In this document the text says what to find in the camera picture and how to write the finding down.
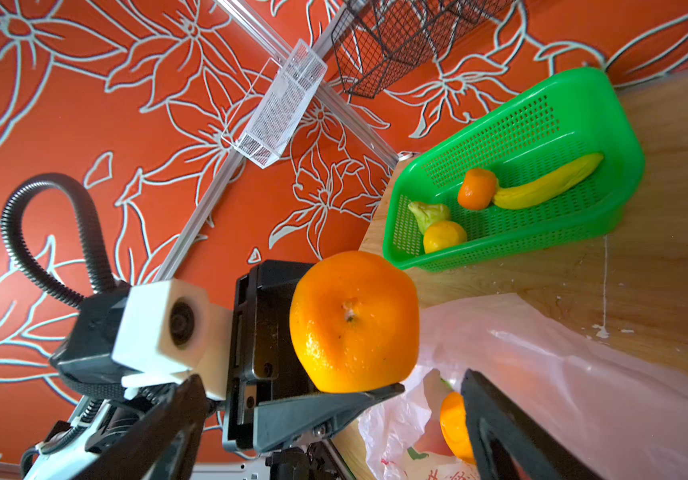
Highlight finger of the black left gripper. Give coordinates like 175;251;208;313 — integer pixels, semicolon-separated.
250;383;405;453

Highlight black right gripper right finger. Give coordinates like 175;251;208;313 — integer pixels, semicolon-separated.
461;369;599;479

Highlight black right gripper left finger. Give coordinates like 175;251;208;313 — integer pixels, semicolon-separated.
75;375;208;479

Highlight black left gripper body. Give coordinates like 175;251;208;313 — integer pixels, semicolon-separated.
222;260;319;453

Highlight orange fruit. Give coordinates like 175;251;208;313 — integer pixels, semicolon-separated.
457;168;498;211
289;251;420;394

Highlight pink translucent plastic bag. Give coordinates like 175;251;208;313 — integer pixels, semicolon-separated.
358;294;688;479

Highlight yellow lemon fruit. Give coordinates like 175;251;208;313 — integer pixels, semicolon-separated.
423;220;468;254

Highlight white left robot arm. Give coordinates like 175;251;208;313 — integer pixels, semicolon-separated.
1;173;404;479

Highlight yellow toy banana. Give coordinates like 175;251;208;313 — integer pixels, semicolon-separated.
493;153;604;210

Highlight green plastic perforated basket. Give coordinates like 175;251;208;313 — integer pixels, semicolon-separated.
382;67;645;272

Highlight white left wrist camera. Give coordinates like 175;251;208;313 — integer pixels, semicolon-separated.
111;279;233;401

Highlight white wire mesh basket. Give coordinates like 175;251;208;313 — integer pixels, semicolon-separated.
221;40;327;169

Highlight black wire wall basket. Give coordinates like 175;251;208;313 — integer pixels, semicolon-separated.
331;0;512;99

